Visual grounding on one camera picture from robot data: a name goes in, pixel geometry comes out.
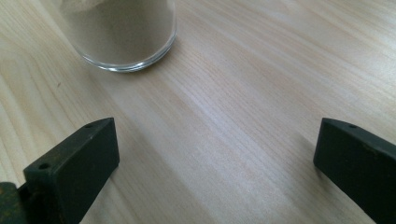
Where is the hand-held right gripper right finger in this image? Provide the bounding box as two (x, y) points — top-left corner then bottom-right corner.
(313, 118), (396, 224)

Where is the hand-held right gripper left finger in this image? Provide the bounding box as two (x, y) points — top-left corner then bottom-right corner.
(22, 117), (120, 224)

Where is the white-lidded glass powder jar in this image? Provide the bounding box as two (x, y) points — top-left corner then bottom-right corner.
(59, 0), (177, 73)

